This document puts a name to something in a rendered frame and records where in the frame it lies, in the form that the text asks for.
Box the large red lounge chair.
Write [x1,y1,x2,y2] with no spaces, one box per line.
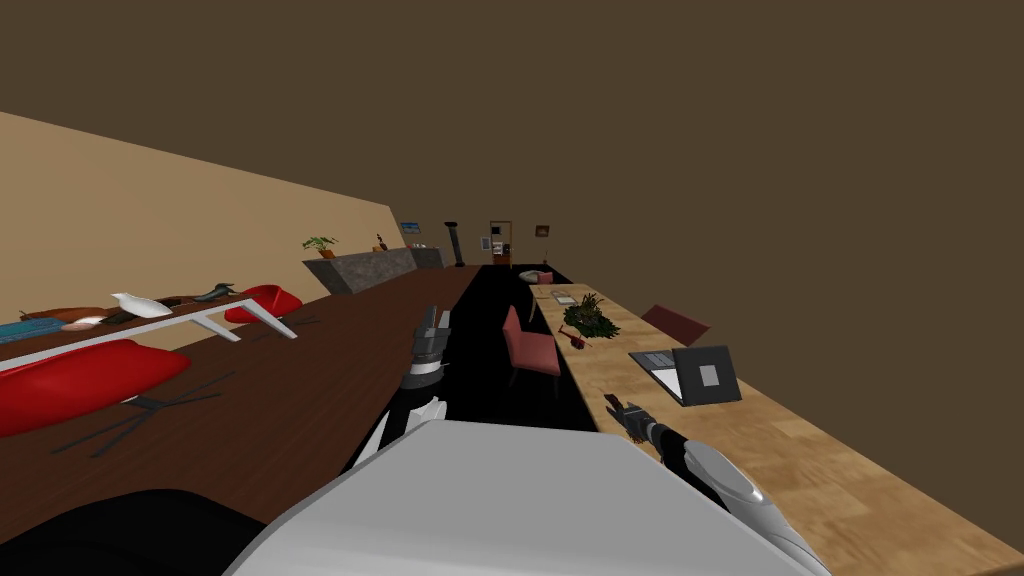
[0,338,238,460]

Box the grey stone counter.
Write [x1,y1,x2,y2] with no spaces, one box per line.
[301,235,446,297]

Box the green leafy plant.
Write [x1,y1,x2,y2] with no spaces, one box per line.
[562,292,623,341]

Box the grey open laptop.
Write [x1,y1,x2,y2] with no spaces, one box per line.
[627,343,745,409]

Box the dark red chair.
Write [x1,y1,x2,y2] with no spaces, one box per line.
[639,303,713,348]

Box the small red lounge chair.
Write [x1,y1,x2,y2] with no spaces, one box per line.
[223,283,323,343]

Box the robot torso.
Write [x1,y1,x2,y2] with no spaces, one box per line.
[222,419,833,576]

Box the light wooden table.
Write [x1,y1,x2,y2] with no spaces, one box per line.
[527,282,1024,576]

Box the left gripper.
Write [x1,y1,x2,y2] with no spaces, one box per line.
[408,304,453,368]

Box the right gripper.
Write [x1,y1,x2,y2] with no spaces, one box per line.
[603,391,662,445]

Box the white table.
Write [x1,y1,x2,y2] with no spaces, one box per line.
[0,281,300,374]

